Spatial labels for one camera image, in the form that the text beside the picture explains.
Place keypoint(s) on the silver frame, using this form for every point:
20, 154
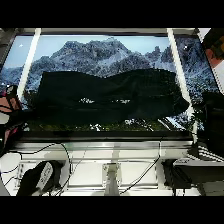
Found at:
100, 145

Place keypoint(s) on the black white striped garment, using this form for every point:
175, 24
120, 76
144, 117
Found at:
206, 152

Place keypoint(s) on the heap of clothes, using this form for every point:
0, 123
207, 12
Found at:
215, 45

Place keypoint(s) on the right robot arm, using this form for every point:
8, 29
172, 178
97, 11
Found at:
213, 115

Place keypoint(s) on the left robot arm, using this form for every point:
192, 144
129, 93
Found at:
44, 175

